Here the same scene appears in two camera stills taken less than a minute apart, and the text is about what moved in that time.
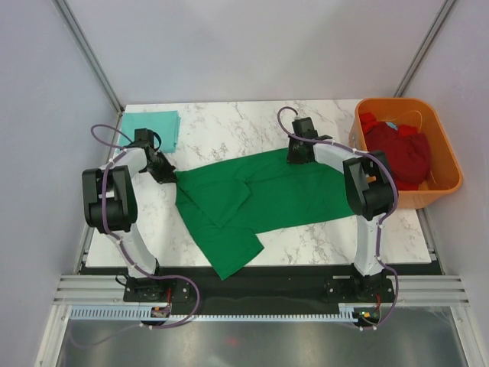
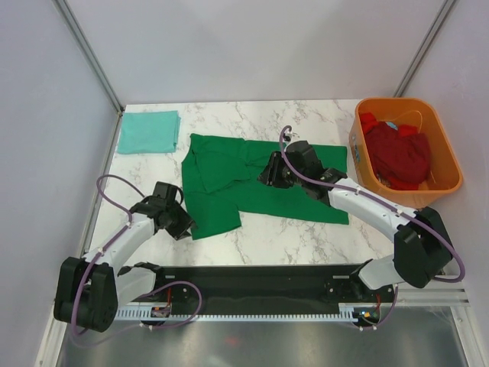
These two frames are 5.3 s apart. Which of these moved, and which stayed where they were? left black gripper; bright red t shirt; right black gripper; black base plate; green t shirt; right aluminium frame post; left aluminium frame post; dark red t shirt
Moved: right black gripper; green t shirt; left black gripper
Stayed: bright red t shirt; right aluminium frame post; left aluminium frame post; dark red t shirt; black base plate
